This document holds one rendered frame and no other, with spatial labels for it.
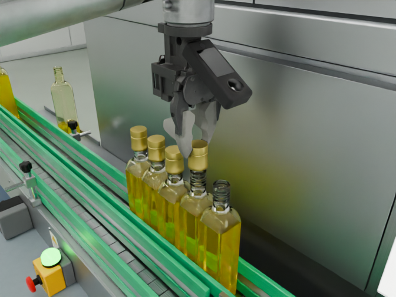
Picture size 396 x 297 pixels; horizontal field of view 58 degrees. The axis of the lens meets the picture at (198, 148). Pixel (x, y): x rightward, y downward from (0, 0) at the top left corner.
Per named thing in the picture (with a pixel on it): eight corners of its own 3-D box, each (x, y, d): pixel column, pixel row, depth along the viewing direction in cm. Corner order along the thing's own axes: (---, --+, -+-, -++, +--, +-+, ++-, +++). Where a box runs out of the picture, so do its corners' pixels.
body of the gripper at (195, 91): (186, 88, 63) (185, 17, 57) (221, 101, 58) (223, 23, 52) (151, 98, 59) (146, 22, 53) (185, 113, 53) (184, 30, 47)
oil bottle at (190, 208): (217, 276, 74) (220, 192, 64) (197, 291, 71) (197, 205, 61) (198, 261, 78) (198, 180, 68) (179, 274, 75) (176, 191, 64)
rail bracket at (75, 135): (96, 154, 121) (91, 118, 115) (78, 161, 117) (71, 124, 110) (91, 150, 123) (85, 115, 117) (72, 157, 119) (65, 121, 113)
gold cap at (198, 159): (212, 166, 62) (213, 144, 60) (197, 173, 60) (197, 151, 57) (198, 158, 64) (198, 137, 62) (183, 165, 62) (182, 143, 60)
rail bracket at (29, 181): (43, 206, 96) (33, 164, 89) (16, 218, 91) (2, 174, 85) (38, 200, 98) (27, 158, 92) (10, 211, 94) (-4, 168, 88)
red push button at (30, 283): (43, 277, 83) (29, 285, 81) (47, 289, 85) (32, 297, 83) (36, 267, 86) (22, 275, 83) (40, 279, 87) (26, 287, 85)
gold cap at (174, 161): (188, 170, 67) (187, 149, 64) (173, 177, 64) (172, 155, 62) (175, 162, 69) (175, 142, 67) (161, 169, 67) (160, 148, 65)
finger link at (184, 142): (169, 148, 63) (174, 97, 60) (191, 160, 59) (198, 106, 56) (155, 151, 61) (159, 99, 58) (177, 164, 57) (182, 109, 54)
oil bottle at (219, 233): (237, 293, 71) (244, 207, 60) (217, 310, 67) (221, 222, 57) (217, 277, 74) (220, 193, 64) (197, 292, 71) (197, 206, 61)
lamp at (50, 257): (65, 261, 85) (62, 252, 84) (46, 271, 83) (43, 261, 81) (56, 251, 88) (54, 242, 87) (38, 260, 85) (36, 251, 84)
